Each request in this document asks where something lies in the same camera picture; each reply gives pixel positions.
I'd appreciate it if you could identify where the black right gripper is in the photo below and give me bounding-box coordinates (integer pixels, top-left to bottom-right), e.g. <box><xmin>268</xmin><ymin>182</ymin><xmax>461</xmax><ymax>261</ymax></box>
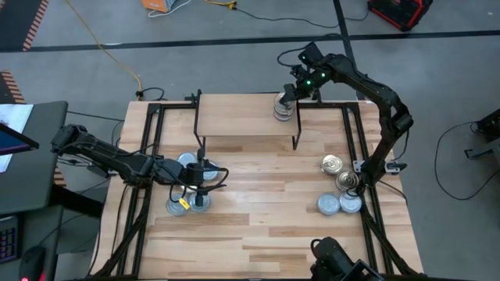
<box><xmin>280</xmin><ymin>63</ymin><xmax>320</xmax><ymax>105</ymax></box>

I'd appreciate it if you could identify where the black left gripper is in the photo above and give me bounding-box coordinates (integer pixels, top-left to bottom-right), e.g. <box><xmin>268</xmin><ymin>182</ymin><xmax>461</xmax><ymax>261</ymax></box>
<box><xmin>184</xmin><ymin>148</ymin><xmax>206</xmax><ymax>208</ymax></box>

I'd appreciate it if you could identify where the wooden shelf with black legs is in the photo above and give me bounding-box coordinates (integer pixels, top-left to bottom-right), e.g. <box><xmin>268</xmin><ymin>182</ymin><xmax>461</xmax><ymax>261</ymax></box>
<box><xmin>193</xmin><ymin>87</ymin><xmax>302</xmax><ymax>153</ymax></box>

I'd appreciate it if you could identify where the black desk support bar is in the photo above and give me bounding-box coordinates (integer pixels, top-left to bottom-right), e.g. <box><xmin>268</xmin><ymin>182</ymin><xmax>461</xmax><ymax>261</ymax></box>
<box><xmin>48</xmin><ymin>182</ymin><xmax>105</xmax><ymax>219</ymax></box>

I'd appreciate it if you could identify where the red and black case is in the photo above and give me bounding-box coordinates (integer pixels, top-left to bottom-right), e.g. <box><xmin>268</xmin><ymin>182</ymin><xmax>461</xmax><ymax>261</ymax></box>
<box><xmin>366</xmin><ymin>0</ymin><xmax>434</xmax><ymax>32</ymax></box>

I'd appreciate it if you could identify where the bulky black device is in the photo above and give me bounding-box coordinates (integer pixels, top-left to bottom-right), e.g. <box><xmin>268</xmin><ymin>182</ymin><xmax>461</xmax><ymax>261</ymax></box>
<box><xmin>309</xmin><ymin>236</ymin><xmax>386</xmax><ymax>281</ymax></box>

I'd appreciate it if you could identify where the orange box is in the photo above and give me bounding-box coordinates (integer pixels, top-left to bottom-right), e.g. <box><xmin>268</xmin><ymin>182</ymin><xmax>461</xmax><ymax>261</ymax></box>
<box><xmin>141</xmin><ymin>0</ymin><xmax>177</xmax><ymax>13</ymax></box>

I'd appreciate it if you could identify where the grey lower desk surface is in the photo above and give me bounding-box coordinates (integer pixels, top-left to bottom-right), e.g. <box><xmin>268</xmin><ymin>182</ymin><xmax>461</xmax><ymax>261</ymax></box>
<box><xmin>0</xmin><ymin>205</ymin><xmax>66</xmax><ymax>281</ymax></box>

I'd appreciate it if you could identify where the tablet with blue screen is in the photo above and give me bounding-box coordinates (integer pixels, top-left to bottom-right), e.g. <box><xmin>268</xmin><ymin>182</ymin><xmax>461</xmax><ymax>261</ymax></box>
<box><xmin>0</xmin><ymin>123</ymin><xmax>40</xmax><ymax>157</ymax></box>

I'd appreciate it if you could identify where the white paper sheet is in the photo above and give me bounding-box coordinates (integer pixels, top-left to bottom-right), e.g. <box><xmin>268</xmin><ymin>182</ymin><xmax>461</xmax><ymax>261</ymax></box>
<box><xmin>0</xmin><ymin>103</ymin><xmax>34</xmax><ymax>173</ymax></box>

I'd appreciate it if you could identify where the black computer keyboard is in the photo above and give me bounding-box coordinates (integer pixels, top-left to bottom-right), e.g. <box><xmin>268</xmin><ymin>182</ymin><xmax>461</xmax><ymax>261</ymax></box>
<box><xmin>0</xmin><ymin>224</ymin><xmax>20</xmax><ymax>263</ymax></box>

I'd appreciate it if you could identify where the black floor equipment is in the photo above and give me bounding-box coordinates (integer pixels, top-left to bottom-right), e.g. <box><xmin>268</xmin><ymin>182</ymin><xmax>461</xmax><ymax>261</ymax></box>
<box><xmin>463</xmin><ymin>108</ymin><xmax>500</xmax><ymax>161</ymax></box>

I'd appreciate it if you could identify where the black orange striped floor mat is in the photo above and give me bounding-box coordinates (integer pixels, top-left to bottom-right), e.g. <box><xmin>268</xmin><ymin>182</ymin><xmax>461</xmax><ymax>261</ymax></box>
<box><xmin>0</xmin><ymin>69</ymin><xmax>27</xmax><ymax>105</ymax></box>
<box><xmin>0</xmin><ymin>0</ymin><xmax>51</xmax><ymax>52</ymax></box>

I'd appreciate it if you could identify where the thin black floor cable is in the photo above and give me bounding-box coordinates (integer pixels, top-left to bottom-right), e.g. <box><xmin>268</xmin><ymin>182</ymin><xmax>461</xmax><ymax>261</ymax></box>
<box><xmin>234</xmin><ymin>5</ymin><xmax>370</xmax><ymax>30</ymax></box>

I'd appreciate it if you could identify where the black metal table frame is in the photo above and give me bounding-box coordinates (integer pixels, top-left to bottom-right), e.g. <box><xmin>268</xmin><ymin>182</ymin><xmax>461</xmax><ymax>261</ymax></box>
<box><xmin>87</xmin><ymin>99</ymin><xmax>423</xmax><ymax>281</ymax></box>

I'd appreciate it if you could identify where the black power plug cable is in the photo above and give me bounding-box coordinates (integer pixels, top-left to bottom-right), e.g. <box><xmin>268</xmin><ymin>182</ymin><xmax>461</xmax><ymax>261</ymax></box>
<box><xmin>134</xmin><ymin>87</ymin><xmax>166</xmax><ymax>102</ymax></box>

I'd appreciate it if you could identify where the yellow black plug cable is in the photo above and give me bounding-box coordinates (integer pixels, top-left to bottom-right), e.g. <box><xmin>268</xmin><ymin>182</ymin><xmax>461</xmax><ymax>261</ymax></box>
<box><xmin>205</xmin><ymin>0</ymin><xmax>238</xmax><ymax>10</ymax></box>

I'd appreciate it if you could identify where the white floor cable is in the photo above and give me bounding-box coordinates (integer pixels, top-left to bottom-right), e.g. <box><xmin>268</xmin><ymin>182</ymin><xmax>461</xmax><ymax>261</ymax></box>
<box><xmin>147</xmin><ymin>0</ymin><xmax>193</xmax><ymax>19</ymax></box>

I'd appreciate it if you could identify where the long yellow extension cable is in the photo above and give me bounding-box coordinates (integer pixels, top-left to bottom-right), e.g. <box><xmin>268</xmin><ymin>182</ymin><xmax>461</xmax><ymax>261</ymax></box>
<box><xmin>64</xmin><ymin>0</ymin><xmax>144</xmax><ymax>91</ymax></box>

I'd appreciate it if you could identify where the looped black floor cable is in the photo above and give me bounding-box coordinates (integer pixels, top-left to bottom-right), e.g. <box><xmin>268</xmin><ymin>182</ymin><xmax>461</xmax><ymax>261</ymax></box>
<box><xmin>433</xmin><ymin>120</ymin><xmax>500</xmax><ymax>202</ymax></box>

